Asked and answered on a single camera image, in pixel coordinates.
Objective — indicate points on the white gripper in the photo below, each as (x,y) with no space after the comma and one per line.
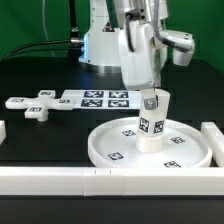
(136,67)

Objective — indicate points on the white round table top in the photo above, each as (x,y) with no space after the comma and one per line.
(114,144)

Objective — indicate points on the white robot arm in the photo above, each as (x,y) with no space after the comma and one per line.
(107,19)

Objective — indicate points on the white marker plate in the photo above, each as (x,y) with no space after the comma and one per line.
(103,99)

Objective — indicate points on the white right fence bar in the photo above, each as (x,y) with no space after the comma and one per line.
(215,139)

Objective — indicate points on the white fence bar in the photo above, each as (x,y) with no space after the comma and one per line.
(110,182)
(215,139)

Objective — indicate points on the white cross-shaped table base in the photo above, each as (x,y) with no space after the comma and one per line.
(37,108)

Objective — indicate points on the white front fence bar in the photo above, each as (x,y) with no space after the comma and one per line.
(110,182)

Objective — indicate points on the white left fence block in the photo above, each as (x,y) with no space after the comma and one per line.
(2,131)

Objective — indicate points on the black cable connector post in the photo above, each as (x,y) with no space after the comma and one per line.
(74,34)

